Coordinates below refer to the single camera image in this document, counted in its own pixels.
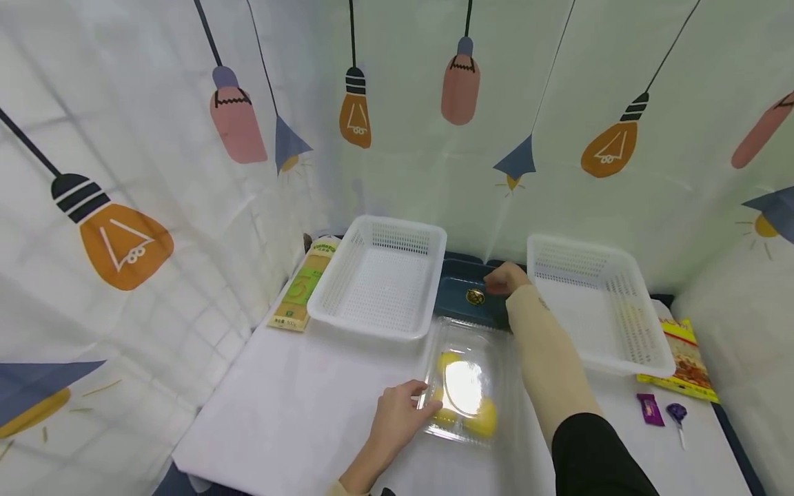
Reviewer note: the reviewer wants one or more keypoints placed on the person's left fingers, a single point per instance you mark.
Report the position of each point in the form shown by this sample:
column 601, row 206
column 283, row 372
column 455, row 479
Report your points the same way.
column 429, row 412

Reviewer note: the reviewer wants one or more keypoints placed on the purple lollipop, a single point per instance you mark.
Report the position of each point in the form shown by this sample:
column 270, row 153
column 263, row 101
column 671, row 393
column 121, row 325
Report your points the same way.
column 677, row 415

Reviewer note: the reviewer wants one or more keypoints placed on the yellow fruit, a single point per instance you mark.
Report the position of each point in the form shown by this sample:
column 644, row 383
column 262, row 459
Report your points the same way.
column 445, row 360
column 486, row 417
column 445, row 415

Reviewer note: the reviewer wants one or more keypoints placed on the green yellow pasta packet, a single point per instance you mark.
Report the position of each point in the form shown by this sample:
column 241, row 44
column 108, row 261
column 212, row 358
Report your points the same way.
column 304, row 286

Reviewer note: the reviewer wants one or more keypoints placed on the person's left forearm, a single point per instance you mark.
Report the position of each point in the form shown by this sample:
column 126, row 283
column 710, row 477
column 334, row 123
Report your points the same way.
column 363, row 475

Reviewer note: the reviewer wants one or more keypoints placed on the person's right forearm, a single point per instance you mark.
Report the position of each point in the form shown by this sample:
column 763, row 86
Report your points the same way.
column 552, row 372

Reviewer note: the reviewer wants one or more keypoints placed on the person's left thumb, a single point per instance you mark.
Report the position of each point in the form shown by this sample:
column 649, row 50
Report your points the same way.
column 414, row 388

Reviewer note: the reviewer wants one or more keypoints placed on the purple wrapped candy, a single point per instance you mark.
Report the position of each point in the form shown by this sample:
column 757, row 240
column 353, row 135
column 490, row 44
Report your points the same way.
column 650, row 409

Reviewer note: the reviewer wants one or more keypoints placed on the person's left hand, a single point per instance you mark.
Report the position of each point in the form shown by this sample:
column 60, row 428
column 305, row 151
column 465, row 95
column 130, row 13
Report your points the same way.
column 394, row 424

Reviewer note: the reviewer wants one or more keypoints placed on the white plastic basket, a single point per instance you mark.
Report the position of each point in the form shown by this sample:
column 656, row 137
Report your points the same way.
column 378, row 289
column 583, row 310

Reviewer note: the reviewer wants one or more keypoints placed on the round gold piece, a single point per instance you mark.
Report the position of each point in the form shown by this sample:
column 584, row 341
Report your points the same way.
column 475, row 297

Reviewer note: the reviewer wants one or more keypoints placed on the yellow snack packet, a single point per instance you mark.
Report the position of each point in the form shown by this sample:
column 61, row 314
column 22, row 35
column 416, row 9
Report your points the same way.
column 685, row 362

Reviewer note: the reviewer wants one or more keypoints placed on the clear plastic clamshell box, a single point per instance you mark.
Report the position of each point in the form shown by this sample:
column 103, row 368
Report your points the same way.
column 490, row 344

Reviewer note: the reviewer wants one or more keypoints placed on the person's right hand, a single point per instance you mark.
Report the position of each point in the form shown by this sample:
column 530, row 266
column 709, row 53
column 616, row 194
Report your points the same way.
column 512, row 277

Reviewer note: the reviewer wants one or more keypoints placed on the person's right fingers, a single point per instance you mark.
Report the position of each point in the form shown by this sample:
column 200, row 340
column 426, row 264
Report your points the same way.
column 494, row 282

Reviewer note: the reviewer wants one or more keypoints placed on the dark blue tray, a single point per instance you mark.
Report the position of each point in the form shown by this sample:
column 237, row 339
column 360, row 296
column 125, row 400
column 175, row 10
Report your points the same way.
column 456, row 293

